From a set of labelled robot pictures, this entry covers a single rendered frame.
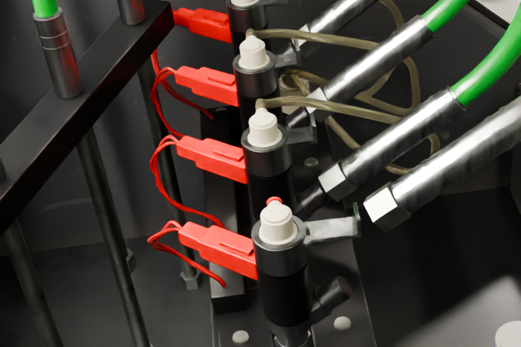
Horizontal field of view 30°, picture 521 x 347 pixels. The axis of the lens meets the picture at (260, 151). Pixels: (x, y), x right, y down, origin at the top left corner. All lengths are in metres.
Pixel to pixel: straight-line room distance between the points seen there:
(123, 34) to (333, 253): 0.21
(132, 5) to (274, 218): 0.25
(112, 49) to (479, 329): 0.37
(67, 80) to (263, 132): 0.14
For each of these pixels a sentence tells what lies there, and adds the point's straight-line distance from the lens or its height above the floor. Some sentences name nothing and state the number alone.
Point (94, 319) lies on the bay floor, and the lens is 0.86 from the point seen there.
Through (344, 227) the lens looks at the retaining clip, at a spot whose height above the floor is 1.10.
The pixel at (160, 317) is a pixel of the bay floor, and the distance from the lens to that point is 0.84.
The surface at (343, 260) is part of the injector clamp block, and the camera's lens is 0.65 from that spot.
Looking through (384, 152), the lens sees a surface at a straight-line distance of 0.57.
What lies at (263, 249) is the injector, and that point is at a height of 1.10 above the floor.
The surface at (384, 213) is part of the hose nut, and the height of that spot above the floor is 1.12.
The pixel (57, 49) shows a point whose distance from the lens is 0.61.
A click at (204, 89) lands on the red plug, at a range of 0.66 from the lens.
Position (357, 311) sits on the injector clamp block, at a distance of 0.62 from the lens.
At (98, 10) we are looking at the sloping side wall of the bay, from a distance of 0.78.
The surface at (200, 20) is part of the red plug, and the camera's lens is 0.72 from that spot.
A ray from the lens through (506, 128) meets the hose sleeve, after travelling 0.47.
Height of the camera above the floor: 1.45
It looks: 39 degrees down
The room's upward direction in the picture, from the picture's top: 8 degrees counter-clockwise
